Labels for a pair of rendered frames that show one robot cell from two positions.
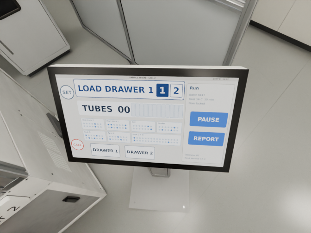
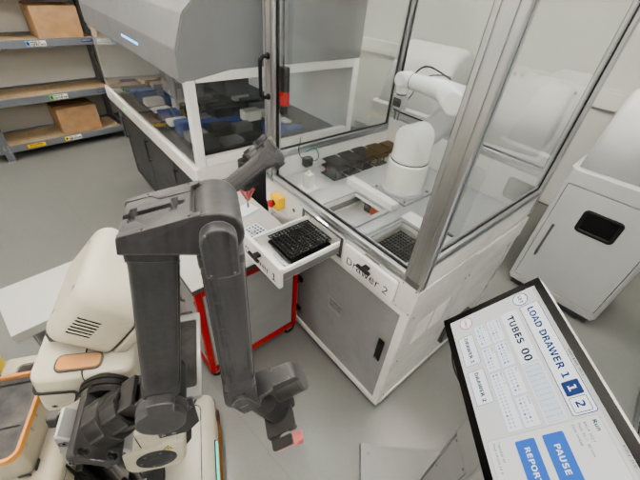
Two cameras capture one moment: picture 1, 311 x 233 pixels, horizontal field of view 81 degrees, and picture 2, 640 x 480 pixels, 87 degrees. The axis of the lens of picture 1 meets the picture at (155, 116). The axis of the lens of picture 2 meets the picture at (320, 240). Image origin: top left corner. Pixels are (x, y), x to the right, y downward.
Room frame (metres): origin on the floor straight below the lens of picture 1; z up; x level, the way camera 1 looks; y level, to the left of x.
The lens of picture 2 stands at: (-0.39, -0.32, 1.83)
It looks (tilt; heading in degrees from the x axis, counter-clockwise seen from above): 38 degrees down; 78
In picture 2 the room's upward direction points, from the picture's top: 6 degrees clockwise
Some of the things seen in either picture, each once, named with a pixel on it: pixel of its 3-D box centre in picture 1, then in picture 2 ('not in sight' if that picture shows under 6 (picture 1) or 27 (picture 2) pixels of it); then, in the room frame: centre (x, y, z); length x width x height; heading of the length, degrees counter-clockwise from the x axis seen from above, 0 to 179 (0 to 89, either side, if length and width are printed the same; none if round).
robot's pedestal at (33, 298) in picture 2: not in sight; (81, 350); (-1.24, 0.71, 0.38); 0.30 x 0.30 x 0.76; 38
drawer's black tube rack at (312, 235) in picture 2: not in sight; (299, 242); (-0.23, 0.85, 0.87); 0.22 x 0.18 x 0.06; 32
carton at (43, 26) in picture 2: not in sight; (52, 20); (-2.46, 4.09, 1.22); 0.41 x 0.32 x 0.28; 38
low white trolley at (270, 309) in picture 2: not in sight; (228, 282); (-0.61, 1.10, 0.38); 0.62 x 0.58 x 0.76; 122
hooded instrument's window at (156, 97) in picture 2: not in sight; (212, 76); (-0.75, 2.55, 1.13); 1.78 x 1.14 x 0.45; 122
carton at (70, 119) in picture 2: not in sight; (75, 115); (-2.54, 4.02, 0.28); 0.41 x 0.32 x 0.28; 38
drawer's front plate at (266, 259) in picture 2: not in sight; (261, 258); (-0.40, 0.75, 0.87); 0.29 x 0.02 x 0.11; 122
